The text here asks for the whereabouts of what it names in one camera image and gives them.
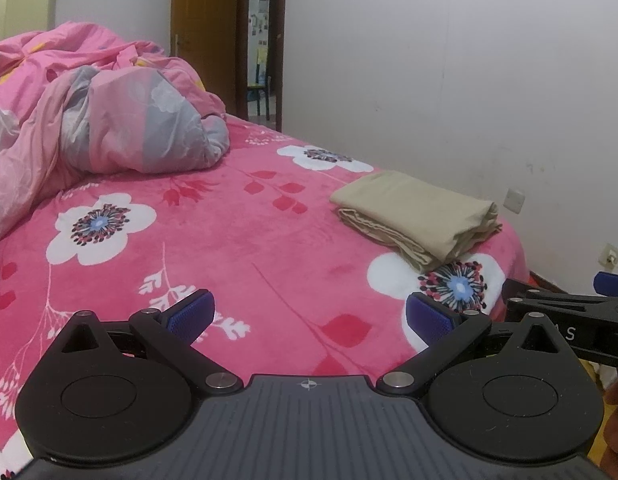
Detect pink floral bed sheet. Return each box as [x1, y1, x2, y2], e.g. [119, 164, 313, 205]
[0, 112, 532, 480]

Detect pink floral quilt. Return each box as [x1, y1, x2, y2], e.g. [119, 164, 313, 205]
[0, 21, 230, 246]

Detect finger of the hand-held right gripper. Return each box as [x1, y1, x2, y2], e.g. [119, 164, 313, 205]
[491, 277, 618, 324]
[593, 271, 618, 295]

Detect cream wardrobe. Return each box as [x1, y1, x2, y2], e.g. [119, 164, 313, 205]
[0, 0, 60, 50]

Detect brown wooden door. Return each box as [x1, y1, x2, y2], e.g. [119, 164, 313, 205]
[170, 0, 252, 121]

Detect yellow chair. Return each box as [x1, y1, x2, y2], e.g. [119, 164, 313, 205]
[246, 45, 272, 116]

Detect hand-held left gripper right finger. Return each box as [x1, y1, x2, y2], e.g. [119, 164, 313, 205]
[376, 291, 574, 396]

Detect beige pants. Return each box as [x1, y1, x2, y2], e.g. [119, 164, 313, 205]
[330, 170, 504, 276]

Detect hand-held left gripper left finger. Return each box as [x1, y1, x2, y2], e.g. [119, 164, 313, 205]
[59, 289, 244, 395]

